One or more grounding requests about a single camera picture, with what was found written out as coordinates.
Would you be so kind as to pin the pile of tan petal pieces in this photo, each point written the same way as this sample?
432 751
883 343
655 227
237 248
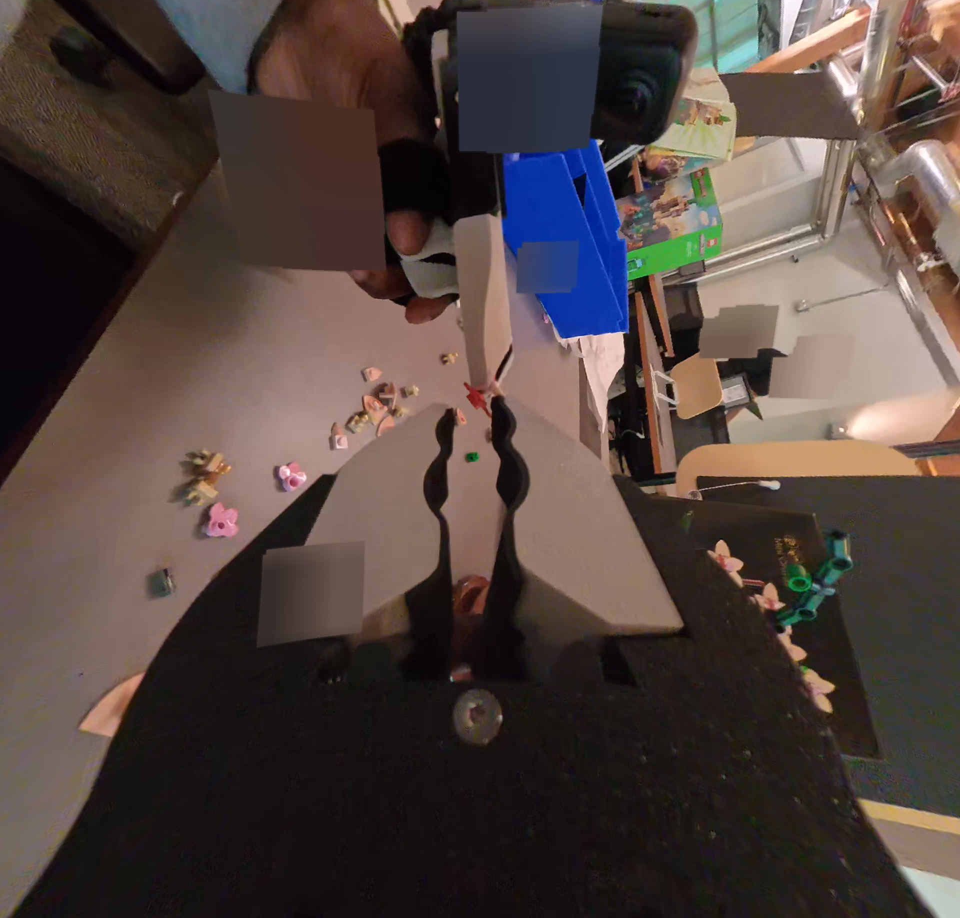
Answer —
375 408

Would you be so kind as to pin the pale pink petal piece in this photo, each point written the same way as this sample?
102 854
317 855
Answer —
112 708

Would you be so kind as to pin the blue divided plastic bin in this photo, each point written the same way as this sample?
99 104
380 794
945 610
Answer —
555 198

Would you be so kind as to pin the beige wooden chair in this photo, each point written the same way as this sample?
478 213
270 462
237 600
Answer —
694 385

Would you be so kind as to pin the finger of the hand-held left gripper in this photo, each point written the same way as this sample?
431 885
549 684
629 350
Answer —
484 295
504 367

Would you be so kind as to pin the person's left hand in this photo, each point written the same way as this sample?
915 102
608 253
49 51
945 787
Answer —
337 40

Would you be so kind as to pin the red flower toy piece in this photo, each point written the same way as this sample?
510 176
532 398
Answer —
476 397

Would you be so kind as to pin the silver ventilation duct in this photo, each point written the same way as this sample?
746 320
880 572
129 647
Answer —
922 175

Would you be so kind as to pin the black toy set box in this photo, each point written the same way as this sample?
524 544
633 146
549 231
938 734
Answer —
900 633

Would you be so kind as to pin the grey desk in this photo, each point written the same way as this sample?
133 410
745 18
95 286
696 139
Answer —
225 348

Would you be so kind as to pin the gold tan toy assembly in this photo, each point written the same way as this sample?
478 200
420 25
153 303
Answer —
206 483

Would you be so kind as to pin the green toy box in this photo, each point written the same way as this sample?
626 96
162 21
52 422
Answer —
675 247

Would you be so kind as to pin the pale wooden round table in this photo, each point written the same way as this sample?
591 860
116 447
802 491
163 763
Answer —
795 460

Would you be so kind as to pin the white crumpled papers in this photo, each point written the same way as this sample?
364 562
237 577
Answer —
600 363

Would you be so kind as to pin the illustrated pale booklet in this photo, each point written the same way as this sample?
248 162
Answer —
697 130

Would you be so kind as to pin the pink flower toy piece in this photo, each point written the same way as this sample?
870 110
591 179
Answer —
219 520
291 475

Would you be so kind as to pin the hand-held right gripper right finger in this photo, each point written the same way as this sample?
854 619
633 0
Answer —
570 550

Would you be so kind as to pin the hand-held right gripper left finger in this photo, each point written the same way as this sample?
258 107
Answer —
382 498

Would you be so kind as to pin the dark teal toy tile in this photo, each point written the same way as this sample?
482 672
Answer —
161 582

